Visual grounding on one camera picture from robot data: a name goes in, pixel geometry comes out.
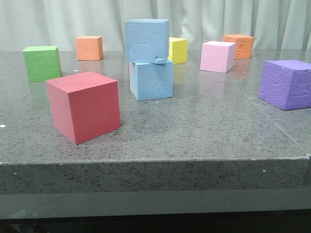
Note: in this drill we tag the yellow foam cube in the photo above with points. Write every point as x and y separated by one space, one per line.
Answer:
178 50

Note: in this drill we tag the orange foam cube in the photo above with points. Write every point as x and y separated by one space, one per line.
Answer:
89 48
244 44

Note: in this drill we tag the left orange foam cube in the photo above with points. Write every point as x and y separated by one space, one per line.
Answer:
89 48

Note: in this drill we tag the right orange foam cube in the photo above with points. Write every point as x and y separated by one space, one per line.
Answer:
244 44

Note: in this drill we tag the pink foam cube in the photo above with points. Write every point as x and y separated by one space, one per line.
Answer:
217 56

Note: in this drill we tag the green foam cube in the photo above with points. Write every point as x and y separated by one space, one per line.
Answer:
42 63

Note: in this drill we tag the large red foam cube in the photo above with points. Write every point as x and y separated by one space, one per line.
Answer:
84 105

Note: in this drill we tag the purple foam cube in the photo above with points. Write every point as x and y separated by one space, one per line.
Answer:
286 84

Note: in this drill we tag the grey-green curtain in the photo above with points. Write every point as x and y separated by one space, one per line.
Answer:
274 24

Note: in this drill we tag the light blue foam cube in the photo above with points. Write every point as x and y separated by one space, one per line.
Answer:
149 81
147 40

